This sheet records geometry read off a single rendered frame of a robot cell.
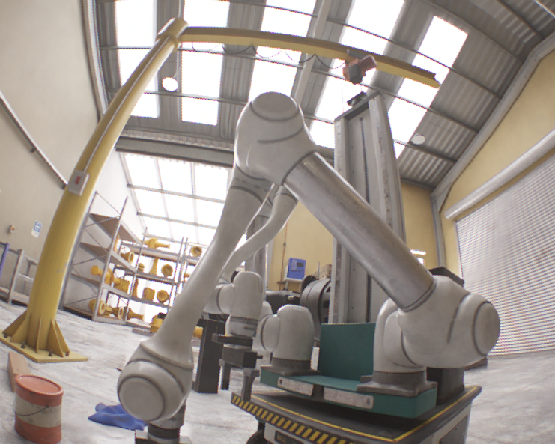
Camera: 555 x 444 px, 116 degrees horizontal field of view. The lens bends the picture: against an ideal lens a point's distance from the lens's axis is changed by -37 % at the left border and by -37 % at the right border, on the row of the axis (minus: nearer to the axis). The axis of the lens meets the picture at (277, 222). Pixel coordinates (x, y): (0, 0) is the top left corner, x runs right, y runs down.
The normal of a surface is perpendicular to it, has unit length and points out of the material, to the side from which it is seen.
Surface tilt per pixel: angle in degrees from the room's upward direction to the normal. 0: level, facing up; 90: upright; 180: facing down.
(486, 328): 94
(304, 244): 90
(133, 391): 99
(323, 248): 90
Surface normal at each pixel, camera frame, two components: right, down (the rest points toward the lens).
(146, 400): 0.14, -0.25
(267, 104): 0.13, -0.46
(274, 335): -0.52, -0.39
